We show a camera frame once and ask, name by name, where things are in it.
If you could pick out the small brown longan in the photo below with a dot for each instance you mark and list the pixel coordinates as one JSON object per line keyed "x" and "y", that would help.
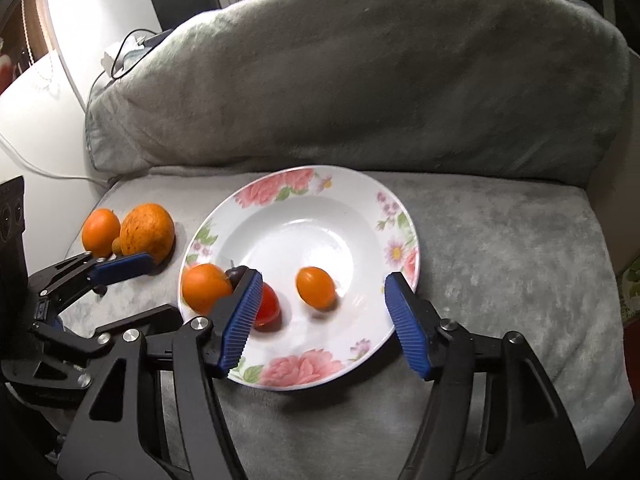
{"x": 116, "y": 250}

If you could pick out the floral white plate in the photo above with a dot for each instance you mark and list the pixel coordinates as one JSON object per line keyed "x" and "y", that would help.
{"x": 336, "y": 219}

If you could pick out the small orange tangerine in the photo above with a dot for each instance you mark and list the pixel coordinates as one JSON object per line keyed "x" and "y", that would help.
{"x": 203, "y": 285}

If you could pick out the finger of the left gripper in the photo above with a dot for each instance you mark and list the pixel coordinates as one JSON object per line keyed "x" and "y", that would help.
{"x": 57, "y": 287}

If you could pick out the red tomato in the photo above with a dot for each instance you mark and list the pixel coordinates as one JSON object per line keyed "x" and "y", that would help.
{"x": 269, "y": 309}

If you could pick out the grey cushion backrest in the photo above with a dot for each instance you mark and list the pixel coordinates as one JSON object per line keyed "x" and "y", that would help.
{"x": 519, "y": 89}

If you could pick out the dark plum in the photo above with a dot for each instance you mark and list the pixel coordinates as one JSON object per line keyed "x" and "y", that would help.
{"x": 234, "y": 274}

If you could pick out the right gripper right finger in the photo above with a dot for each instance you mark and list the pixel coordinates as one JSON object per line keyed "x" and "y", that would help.
{"x": 525, "y": 433}

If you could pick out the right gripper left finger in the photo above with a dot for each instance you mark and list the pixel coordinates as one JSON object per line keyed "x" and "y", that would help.
{"x": 119, "y": 432}

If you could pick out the smooth large orange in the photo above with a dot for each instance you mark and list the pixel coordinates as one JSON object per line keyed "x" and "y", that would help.
{"x": 99, "y": 231}

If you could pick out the speckled large orange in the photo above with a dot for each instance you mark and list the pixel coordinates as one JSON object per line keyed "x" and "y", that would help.
{"x": 147, "y": 228}

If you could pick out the small orange kumquat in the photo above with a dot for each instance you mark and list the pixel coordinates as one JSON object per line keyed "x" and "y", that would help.
{"x": 316, "y": 288}

